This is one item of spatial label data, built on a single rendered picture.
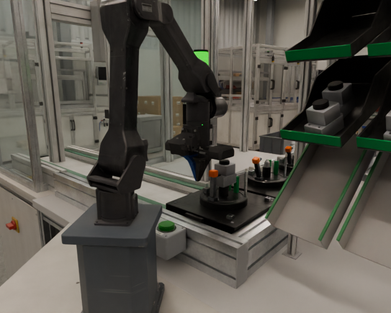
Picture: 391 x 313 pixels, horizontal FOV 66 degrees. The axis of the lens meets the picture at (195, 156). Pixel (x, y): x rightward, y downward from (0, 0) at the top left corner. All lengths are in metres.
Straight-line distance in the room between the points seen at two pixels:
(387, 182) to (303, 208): 0.17
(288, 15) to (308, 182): 12.88
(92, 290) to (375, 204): 0.56
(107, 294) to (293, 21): 13.05
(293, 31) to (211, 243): 12.73
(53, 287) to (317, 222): 0.60
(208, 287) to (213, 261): 0.06
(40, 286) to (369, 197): 0.74
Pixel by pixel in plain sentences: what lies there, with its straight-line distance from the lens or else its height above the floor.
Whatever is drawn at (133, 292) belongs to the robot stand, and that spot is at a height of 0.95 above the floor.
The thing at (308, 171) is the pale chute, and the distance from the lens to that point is 0.77.
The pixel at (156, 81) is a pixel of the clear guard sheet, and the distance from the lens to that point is 1.25.
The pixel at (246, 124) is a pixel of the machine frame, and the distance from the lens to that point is 2.08.
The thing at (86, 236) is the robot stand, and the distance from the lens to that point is 0.54.
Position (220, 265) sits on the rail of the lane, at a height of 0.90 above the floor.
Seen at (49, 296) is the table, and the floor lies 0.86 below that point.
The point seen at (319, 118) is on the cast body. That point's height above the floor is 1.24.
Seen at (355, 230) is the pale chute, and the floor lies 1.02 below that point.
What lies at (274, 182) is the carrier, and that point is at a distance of 1.04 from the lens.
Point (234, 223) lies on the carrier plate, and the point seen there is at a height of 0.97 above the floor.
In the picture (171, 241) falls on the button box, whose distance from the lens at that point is 0.74.
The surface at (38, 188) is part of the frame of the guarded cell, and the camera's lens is 1.45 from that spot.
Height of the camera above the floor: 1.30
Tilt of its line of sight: 13 degrees down
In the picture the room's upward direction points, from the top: straight up
